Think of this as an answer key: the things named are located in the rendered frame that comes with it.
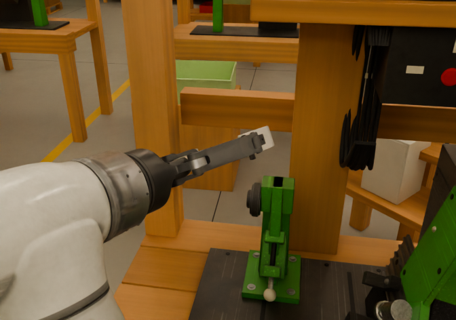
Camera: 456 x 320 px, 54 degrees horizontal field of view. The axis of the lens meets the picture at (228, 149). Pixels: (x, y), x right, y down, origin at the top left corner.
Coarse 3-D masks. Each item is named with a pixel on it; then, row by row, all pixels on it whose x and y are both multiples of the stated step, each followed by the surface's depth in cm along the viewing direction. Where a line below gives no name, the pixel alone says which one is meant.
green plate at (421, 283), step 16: (448, 208) 74; (432, 224) 77; (448, 224) 72; (432, 240) 76; (448, 240) 71; (416, 256) 80; (432, 256) 74; (448, 256) 69; (400, 272) 84; (416, 272) 78; (432, 272) 72; (448, 272) 69; (416, 288) 76; (432, 288) 71; (448, 288) 72
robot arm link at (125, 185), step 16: (80, 160) 44; (96, 160) 44; (112, 160) 45; (128, 160) 46; (112, 176) 43; (128, 176) 45; (144, 176) 46; (112, 192) 42; (128, 192) 44; (144, 192) 46; (112, 208) 42; (128, 208) 44; (144, 208) 46; (112, 224) 43; (128, 224) 45
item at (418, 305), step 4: (412, 304) 75; (416, 304) 74; (420, 304) 72; (412, 308) 75; (416, 308) 73; (420, 308) 72; (424, 308) 72; (428, 308) 72; (416, 312) 73; (420, 312) 72; (424, 312) 72; (428, 312) 72; (412, 316) 74; (416, 316) 72; (420, 316) 72; (424, 316) 72; (428, 316) 72
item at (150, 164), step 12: (132, 156) 48; (144, 156) 49; (156, 156) 50; (144, 168) 48; (156, 168) 49; (168, 168) 50; (156, 180) 48; (168, 180) 50; (156, 192) 48; (168, 192) 50; (156, 204) 49
